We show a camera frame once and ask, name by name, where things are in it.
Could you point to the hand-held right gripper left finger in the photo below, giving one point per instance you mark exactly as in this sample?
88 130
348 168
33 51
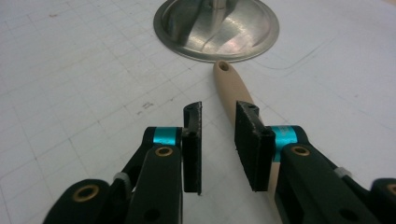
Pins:
191 155

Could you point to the metal stand with round base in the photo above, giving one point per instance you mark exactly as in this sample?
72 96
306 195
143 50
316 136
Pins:
218 28

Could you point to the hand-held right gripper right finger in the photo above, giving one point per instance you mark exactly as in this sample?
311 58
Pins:
252 149

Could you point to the beige slotted spoon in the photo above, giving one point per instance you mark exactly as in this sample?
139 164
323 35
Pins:
232 87

